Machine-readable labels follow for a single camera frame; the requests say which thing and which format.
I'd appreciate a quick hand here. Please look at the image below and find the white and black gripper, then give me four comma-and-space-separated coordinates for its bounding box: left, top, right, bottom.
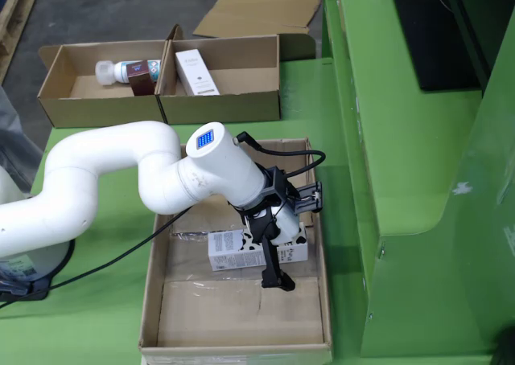
244, 203, 301, 293

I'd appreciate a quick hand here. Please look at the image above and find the cow print hand cream box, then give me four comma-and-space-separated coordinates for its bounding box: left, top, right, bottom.
207, 226, 310, 273

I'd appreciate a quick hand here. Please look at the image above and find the large shallow cardboard tray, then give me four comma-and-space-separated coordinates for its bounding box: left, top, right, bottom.
138, 137, 334, 365

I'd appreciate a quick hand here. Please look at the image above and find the cardboard box with back flap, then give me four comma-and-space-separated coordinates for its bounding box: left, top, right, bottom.
154, 23, 317, 125

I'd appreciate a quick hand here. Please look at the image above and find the slim white serum box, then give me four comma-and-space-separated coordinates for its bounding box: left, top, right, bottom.
174, 48, 221, 97

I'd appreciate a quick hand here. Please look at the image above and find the small maroon box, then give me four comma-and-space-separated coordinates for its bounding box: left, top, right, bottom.
126, 59, 157, 97

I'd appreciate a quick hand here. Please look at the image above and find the plain open cardboard box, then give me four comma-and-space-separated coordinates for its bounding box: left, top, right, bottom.
37, 39, 168, 129

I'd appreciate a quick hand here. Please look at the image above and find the flat cardboard sheet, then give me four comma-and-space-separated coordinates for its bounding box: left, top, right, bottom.
192, 0, 324, 39

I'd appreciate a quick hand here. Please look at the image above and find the green metal machine housing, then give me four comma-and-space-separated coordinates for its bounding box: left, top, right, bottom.
320, 0, 515, 359

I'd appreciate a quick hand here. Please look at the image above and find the white plastic bottle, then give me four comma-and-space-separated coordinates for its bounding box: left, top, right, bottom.
95, 59, 162, 87

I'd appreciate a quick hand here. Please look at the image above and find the grey cover sheet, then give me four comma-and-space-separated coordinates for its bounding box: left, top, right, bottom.
0, 85, 44, 199

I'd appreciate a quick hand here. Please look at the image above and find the wooden pallet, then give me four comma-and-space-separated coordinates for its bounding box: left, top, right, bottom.
0, 0, 39, 80

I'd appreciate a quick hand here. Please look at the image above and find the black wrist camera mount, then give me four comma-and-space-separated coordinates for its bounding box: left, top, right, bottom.
259, 166, 323, 215

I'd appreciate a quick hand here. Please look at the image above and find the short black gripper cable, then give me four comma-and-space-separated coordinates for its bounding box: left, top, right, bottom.
233, 130, 327, 178

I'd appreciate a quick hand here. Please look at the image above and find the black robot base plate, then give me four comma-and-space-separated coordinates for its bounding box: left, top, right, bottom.
0, 240, 76, 301

